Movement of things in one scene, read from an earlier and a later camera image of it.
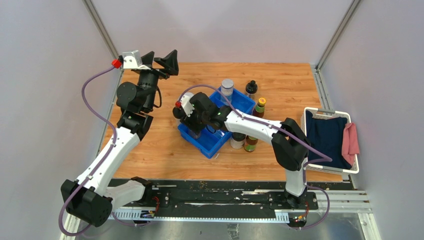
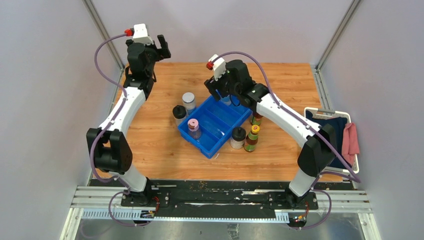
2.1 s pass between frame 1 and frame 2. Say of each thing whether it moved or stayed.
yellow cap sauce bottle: stayed
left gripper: moved
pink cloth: stayed
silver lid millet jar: moved
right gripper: moved
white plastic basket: stayed
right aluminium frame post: stayed
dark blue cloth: stayed
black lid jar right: stayed
